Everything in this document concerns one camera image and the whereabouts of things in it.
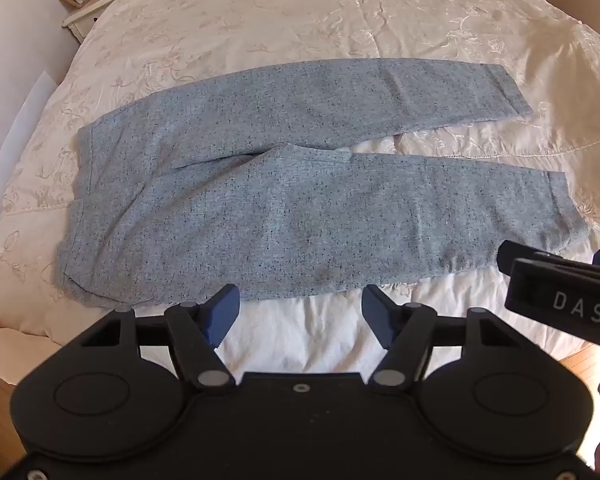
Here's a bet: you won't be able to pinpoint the grey speckled pants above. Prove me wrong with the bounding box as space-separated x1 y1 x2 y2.
54 57 590 308

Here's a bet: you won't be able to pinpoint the white nightstand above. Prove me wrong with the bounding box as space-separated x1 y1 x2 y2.
62 0 131 43

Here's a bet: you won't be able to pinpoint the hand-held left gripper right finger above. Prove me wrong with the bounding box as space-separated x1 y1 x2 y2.
361 284 523 393

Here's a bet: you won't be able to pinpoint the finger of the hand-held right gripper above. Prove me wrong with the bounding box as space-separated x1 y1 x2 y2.
496 241 600 281
505 257 600 361

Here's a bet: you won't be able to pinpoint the cream embroidered bedspread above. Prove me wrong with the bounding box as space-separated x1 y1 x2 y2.
0 0 600 383

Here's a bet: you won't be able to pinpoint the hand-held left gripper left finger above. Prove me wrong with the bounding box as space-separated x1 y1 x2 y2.
80 284 241 392

